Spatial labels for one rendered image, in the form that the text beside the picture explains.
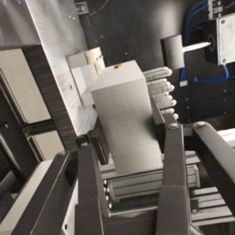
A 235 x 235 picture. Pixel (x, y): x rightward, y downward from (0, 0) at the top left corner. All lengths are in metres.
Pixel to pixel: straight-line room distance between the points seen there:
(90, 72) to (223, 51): 0.36
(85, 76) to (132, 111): 0.41
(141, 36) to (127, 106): 0.64
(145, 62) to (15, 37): 0.58
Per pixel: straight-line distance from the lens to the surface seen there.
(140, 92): 0.16
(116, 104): 0.16
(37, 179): 0.35
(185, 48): 0.59
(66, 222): 0.29
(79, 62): 0.48
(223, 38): 0.58
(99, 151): 0.16
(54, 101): 0.40
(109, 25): 0.79
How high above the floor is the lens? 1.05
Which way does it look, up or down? 7 degrees down
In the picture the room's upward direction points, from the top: 78 degrees clockwise
